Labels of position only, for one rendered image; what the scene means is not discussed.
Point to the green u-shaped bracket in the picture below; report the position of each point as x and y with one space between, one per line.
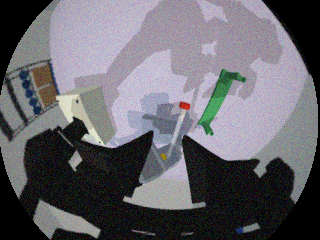
217 99

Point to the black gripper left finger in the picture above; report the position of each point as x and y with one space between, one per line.
124 162

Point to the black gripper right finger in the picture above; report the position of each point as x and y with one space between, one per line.
207 172

